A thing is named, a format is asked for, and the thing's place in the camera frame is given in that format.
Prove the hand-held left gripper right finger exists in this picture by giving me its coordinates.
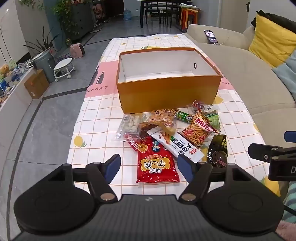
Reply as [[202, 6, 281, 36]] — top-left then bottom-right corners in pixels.
[[178, 154, 251, 202]]

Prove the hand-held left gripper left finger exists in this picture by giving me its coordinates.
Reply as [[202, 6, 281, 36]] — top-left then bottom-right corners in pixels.
[[47, 154, 121, 202]]

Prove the long white snack packet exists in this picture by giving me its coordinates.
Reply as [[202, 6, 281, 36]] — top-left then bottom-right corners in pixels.
[[147, 128, 205, 163]]

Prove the large red snack packet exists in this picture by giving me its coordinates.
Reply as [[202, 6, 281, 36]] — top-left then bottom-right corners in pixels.
[[136, 137, 180, 183]]

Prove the black snack packet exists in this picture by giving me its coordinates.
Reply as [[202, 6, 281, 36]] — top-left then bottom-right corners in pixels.
[[206, 134, 229, 168]]

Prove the orange stick snack packet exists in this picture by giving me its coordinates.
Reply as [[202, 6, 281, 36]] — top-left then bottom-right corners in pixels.
[[181, 109, 220, 149]]

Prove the clear packet of white nuts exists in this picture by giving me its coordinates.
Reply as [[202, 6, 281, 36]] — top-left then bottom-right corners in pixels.
[[113, 113, 148, 142]]

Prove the brown meat snack packet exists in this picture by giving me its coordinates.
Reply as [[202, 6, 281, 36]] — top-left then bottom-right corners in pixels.
[[126, 122, 158, 152]]

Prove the green sausage stick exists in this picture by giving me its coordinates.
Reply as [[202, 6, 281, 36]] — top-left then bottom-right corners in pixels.
[[176, 110, 195, 122]]

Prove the green snack packet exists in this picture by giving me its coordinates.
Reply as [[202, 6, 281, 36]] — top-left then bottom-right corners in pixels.
[[205, 112, 221, 133]]

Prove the orange peanut snack packet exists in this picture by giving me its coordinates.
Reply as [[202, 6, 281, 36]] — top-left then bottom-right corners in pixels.
[[149, 108, 178, 130]]

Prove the red date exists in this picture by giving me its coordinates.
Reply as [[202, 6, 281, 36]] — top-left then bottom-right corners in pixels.
[[192, 100, 216, 112]]

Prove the orange cardboard box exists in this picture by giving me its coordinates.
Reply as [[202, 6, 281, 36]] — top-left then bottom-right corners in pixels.
[[116, 47, 222, 114]]

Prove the light blue pillow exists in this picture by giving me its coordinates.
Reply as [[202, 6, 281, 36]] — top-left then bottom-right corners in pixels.
[[272, 50, 296, 102]]

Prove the pink fuzzy cloth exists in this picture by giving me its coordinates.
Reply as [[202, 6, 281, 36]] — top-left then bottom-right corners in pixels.
[[275, 220, 296, 241]]

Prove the beige sofa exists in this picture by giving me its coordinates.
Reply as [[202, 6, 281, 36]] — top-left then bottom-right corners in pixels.
[[181, 23, 296, 163]]

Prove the yellow pillow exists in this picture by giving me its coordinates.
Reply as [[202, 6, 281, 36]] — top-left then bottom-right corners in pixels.
[[248, 14, 296, 68]]

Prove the brown cardboard carton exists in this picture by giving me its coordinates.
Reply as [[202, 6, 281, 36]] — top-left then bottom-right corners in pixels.
[[24, 69, 50, 100]]

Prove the white rolling stool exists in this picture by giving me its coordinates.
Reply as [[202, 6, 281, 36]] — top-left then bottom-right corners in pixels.
[[54, 58, 75, 82]]

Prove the dark green blanket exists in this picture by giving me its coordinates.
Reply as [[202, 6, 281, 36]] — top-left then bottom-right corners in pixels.
[[251, 9, 296, 27]]

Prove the grey metal bin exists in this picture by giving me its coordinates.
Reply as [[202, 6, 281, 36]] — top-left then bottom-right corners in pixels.
[[32, 50, 56, 83]]

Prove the pink heater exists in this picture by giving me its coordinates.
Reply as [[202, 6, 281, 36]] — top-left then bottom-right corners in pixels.
[[70, 43, 85, 59]]

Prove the white counter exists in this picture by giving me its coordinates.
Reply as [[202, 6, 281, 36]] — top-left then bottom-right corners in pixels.
[[0, 67, 37, 112]]

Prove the smartphone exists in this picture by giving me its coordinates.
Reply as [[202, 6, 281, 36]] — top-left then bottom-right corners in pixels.
[[204, 29, 218, 44]]

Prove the group of toys and boxes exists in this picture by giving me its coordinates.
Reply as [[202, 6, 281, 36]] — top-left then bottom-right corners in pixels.
[[0, 58, 30, 93]]

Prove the spiky green plant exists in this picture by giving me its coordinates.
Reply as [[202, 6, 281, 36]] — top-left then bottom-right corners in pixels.
[[23, 27, 59, 55]]

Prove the dark cabinet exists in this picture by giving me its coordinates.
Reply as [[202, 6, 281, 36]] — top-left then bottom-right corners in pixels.
[[69, 2, 94, 39]]

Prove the black dining chair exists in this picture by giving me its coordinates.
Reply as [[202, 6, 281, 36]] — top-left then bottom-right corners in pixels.
[[162, 2, 181, 24], [144, 2, 162, 22]]

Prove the climbing green plant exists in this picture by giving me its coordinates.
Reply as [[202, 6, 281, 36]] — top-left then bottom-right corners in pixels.
[[52, 0, 77, 45]]

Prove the dark dining table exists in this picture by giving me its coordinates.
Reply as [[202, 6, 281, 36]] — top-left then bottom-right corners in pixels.
[[137, 0, 183, 29]]

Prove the white charging cable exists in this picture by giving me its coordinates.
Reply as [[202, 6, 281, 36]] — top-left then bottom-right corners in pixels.
[[214, 35, 230, 45]]

